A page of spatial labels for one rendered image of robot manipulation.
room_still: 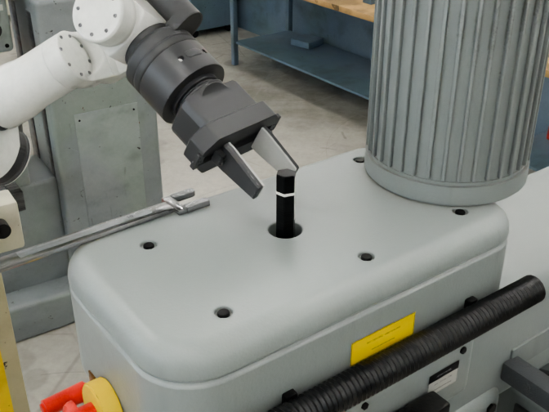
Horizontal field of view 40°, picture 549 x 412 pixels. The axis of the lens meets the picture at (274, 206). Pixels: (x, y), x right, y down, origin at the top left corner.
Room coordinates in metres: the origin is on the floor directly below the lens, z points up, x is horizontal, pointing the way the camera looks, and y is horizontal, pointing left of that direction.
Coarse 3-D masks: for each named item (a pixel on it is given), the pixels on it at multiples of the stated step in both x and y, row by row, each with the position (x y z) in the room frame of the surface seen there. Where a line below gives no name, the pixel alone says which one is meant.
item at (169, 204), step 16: (176, 192) 0.78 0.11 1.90; (192, 192) 0.78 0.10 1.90; (144, 208) 0.74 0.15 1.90; (160, 208) 0.74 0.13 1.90; (176, 208) 0.74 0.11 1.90; (192, 208) 0.75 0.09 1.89; (112, 224) 0.71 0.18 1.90; (128, 224) 0.71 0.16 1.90; (64, 240) 0.67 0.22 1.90; (80, 240) 0.67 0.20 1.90; (16, 256) 0.64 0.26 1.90; (32, 256) 0.64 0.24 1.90; (0, 272) 0.62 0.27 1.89
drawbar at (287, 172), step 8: (280, 176) 0.70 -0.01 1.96; (288, 176) 0.70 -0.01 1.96; (280, 184) 0.70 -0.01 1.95; (288, 184) 0.70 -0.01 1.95; (280, 192) 0.70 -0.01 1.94; (288, 192) 0.70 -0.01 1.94; (280, 200) 0.70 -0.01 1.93; (288, 200) 0.70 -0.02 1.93; (280, 208) 0.70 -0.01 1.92; (288, 208) 0.70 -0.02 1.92; (280, 216) 0.70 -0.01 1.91; (288, 216) 0.70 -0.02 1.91; (280, 224) 0.70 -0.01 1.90; (288, 224) 0.70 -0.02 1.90; (280, 232) 0.70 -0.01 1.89; (288, 232) 0.70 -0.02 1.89
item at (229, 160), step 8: (216, 152) 0.72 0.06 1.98; (224, 152) 0.72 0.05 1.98; (232, 152) 0.71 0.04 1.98; (216, 160) 0.72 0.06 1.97; (224, 160) 0.72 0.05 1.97; (232, 160) 0.71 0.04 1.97; (240, 160) 0.71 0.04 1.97; (224, 168) 0.72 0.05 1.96; (232, 168) 0.71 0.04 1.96; (240, 168) 0.70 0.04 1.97; (248, 168) 0.70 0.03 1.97; (232, 176) 0.71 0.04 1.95; (240, 176) 0.70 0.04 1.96; (248, 176) 0.70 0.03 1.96; (256, 176) 0.70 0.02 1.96; (240, 184) 0.70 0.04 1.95; (248, 184) 0.70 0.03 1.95; (256, 184) 0.69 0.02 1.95; (248, 192) 0.70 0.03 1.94; (256, 192) 0.69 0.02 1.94
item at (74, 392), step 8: (80, 384) 0.66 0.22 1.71; (64, 392) 0.65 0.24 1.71; (72, 392) 0.65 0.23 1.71; (80, 392) 0.65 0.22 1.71; (48, 400) 0.64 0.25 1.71; (56, 400) 0.64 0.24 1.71; (64, 400) 0.64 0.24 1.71; (72, 400) 0.64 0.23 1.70; (80, 400) 0.65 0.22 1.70; (40, 408) 0.64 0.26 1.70; (48, 408) 0.63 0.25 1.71; (56, 408) 0.63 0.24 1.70
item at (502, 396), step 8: (544, 368) 0.88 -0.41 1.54; (504, 392) 0.87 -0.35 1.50; (512, 392) 0.86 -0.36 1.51; (504, 400) 0.87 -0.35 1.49; (512, 400) 0.86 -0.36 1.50; (520, 400) 0.85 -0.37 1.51; (528, 400) 0.84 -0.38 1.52; (504, 408) 0.87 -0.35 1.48; (512, 408) 0.86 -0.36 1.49; (520, 408) 0.84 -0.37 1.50; (528, 408) 0.84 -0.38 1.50; (536, 408) 0.83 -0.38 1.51
